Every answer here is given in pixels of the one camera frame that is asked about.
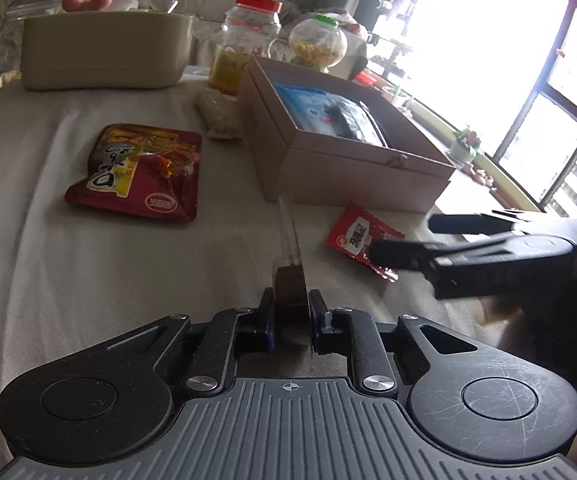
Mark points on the white rice cracker packet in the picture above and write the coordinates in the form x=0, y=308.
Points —
x=221, y=117

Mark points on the dark window frame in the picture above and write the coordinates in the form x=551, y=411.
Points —
x=523, y=120

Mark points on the green-lid round snack jar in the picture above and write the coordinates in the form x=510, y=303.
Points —
x=318, y=45

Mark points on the blue snack packet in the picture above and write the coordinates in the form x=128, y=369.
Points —
x=308, y=107

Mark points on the beige plastic basket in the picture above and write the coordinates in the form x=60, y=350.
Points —
x=103, y=55

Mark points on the red-lid clear plastic jar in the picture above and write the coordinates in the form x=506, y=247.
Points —
x=241, y=35

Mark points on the pink rounded object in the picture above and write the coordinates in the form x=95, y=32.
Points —
x=73, y=3
x=101, y=1

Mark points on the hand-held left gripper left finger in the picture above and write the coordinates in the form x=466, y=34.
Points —
x=267, y=321

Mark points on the red and yellow snack packet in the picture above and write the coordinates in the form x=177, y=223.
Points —
x=138, y=170

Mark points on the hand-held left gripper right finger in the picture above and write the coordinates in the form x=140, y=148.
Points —
x=319, y=321

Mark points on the small red snack packet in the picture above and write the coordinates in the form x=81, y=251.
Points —
x=356, y=232

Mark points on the clear packet with dark snack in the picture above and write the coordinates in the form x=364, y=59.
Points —
x=288, y=285

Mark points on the small potted flowers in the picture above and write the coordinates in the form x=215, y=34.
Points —
x=466, y=142

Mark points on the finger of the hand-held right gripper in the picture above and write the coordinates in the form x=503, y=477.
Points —
x=468, y=222
x=398, y=254

